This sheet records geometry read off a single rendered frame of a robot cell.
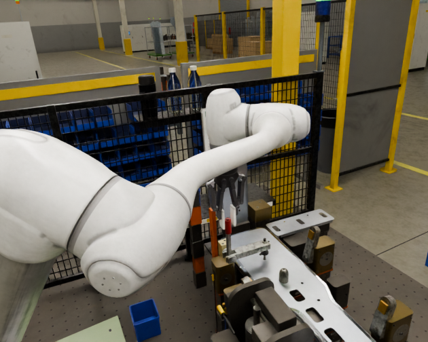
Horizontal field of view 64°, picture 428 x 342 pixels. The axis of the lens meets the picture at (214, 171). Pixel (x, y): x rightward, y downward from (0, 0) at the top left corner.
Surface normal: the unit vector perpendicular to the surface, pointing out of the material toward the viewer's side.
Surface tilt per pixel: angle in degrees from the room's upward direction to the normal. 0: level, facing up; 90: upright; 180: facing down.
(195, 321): 0
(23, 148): 31
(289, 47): 90
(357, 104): 90
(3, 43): 90
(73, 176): 40
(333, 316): 0
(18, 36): 90
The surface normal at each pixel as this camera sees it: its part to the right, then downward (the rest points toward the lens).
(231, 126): -0.16, 0.37
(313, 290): -0.05, -0.92
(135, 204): 0.56, -0.62
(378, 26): 0.46, 0.33
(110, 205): 0.33, -0.49
